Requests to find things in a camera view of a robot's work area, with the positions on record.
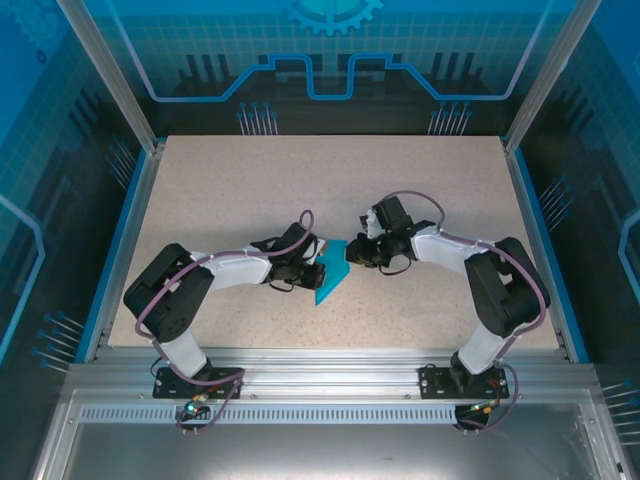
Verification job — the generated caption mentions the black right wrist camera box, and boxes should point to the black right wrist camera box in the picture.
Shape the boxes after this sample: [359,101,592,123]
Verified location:
[358,195,415,240]

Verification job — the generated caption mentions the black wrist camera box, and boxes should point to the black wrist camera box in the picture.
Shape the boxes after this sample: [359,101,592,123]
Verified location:
[277,222,331,266]
[358,195,415,240]

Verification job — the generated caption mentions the aluminium side rail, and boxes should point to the aluminium side rail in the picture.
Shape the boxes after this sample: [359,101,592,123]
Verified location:
[501,139,590,364]
[74,142,169,364]

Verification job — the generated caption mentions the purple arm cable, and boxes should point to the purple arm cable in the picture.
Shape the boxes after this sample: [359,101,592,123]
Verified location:
[135,209,316,437]
[374,189,547,434]

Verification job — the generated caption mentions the thin black right gripper wire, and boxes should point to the thin black right gripper wire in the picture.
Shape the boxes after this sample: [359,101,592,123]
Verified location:
[378,256,415,277]

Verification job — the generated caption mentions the aluminium mounting rail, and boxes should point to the aluminium mounting rail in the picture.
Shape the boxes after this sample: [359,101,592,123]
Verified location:
[67,347,599,399]

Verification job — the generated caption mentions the cable connector with orange wires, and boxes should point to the cable connector with orange wires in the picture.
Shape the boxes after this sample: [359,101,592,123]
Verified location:
[468,398,502,417]

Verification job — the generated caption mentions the blue paper sheet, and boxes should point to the blue paper sheet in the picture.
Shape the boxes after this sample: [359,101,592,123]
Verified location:
[313,239,354,307]

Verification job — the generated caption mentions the aluminium frame post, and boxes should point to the aluminium frame post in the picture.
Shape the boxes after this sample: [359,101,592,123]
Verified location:
[501,0,601,156]
[56,0,167,155]

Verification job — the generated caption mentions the slotted metal cable duct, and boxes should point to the slotted metal cable duct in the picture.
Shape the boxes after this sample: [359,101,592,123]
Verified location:
[79,405,569,426]

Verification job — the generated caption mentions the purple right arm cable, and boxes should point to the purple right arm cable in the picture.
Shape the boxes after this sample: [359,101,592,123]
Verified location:
[374,189,547,434]

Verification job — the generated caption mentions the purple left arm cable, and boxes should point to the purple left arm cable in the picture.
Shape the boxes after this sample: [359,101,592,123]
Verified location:
[135,209,316,437]

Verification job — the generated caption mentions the grey metal tray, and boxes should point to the grey metal tray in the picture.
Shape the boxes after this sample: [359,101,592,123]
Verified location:
[29,389,631,480]

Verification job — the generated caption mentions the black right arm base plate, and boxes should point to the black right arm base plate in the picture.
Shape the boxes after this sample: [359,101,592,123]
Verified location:
[418,364,511,401]

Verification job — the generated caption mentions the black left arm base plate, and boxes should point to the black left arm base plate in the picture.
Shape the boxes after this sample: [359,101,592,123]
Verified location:
[152,367,246,401]

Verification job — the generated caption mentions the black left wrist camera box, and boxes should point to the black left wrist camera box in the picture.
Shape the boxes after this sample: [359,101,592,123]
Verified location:
[277,222,331,266]

